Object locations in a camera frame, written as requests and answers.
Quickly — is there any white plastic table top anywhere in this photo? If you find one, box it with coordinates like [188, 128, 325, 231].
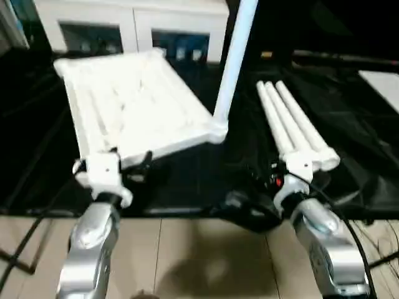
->
[53, 49, 230, 184]

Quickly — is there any white plastic table leg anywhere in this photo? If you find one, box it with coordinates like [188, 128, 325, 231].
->
[213, 0, 259, 125]
[264, 81, 322, 169]
[256, 80, 297, 156]
[276, 80, 341, 171]

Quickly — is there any black work mat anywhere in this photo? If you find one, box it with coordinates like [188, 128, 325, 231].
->
[0, 46, 399, 234]

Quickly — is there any black metal table strut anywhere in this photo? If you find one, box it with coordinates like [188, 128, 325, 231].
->
[370, 249, 399, 268]

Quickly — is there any black metal rod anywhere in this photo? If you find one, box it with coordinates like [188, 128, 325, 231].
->
[292, 49, 399, 68]

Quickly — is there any white cabinet with glass doors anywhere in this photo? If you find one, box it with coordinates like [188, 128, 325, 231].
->
[34, 0, 228, 63]

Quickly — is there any white flat board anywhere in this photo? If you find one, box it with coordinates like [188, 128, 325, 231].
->
[358, 70, 399, 108]

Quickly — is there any black case with yellow label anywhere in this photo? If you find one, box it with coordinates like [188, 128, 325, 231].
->
[223, 0, 297, 63]

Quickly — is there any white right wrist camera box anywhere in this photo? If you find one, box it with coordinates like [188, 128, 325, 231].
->
[274, 152, 314, 212]

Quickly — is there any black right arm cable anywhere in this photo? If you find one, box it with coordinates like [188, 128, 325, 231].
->
[311, 183, 375, 299]

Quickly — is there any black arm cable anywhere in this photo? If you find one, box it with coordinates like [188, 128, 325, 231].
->
[311, 183, 375, 299]
[6, 214, 44, 268]

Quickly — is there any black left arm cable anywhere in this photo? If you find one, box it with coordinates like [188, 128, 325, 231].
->
[6, 214, 44, 268]

